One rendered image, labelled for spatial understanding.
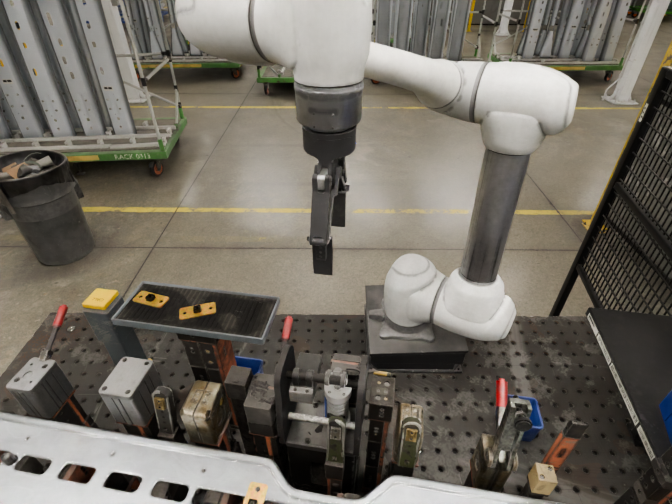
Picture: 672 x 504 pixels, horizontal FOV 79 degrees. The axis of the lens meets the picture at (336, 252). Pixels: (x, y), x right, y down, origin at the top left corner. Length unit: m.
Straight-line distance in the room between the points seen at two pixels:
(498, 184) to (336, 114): 0.59
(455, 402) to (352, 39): 1.16
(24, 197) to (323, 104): 2.83
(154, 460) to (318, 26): 0.87
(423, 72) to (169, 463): 0.93
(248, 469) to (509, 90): 0.95
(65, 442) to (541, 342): 1.47
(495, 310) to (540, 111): 0.54
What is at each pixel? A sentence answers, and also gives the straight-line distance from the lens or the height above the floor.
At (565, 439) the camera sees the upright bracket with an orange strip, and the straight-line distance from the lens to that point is 0.91.
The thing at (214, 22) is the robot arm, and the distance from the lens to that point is 0.60.
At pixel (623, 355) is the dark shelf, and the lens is 1.29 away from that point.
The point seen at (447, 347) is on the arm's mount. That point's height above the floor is 0.82.
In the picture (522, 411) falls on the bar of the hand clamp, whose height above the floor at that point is 1.21.
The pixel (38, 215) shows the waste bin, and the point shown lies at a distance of 3.31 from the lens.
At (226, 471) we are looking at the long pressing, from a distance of 0.97.
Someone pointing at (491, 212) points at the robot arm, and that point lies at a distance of 1.07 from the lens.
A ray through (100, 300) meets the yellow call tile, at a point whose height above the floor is 1.16.
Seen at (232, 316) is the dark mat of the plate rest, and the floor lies 1.16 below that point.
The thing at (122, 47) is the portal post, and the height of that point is 0.72.
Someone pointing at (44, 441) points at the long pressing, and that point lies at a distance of 1.16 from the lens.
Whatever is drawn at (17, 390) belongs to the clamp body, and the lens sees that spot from 1.21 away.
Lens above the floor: 1.86
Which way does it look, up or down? 37 degrees down
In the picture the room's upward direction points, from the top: straight up
